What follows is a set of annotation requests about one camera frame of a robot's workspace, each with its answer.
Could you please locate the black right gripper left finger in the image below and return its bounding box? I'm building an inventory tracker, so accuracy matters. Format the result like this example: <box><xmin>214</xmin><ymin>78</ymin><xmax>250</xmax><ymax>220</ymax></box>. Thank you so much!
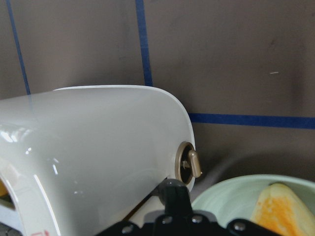
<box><xmin>143</xmin><ymin>180</ymin><xmax>180</xmax><ymax>236</ymax></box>

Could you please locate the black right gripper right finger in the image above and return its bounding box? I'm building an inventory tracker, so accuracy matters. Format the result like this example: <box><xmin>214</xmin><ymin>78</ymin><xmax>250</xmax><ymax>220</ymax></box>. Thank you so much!
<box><xmin>176</xmin><ymin>181</ymin><xmax>221</xmax><ymax>236</ymax></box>

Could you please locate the white two-slot toaster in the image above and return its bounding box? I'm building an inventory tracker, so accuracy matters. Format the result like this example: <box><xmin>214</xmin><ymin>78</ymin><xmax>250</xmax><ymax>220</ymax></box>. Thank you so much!
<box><xmin>0</xmin><ymin>85</ymin><xmax>195</xmax><ymax>236</ymax></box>

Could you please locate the bread slice in toaster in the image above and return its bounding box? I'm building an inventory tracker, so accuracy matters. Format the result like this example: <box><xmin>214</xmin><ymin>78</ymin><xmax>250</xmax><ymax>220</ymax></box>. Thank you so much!
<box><xmin>0</xmin><ymin>181</ymin><xmax>8</xmax><ymax>197</ymax></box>

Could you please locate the light green plate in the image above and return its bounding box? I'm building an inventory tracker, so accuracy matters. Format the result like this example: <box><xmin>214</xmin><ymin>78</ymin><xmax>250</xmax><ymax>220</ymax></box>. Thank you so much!
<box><xmin>192</xmin><ymin>175</ymin><xmax>315</xmax><ymax>226</ymax></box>

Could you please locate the triangular toast on plate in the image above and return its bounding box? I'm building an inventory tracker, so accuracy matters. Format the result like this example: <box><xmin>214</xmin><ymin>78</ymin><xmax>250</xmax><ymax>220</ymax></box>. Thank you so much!
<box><xmin>251</xmin><ymin>183</ymin><xmax>315</xmax><ymax>236</ymax></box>

